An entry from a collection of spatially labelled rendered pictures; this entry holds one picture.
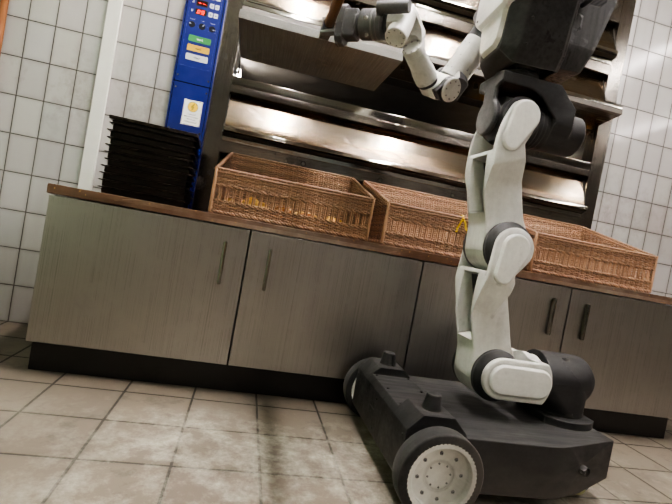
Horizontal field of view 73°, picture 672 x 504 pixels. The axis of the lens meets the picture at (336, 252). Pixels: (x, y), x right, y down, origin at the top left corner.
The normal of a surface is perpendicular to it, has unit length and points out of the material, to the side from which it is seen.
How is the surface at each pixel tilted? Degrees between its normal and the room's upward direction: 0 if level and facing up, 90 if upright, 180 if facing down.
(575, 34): 91
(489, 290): 114
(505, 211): 90
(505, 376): 90
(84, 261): 90
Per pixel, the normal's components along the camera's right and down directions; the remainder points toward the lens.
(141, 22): 0.19, 0.07
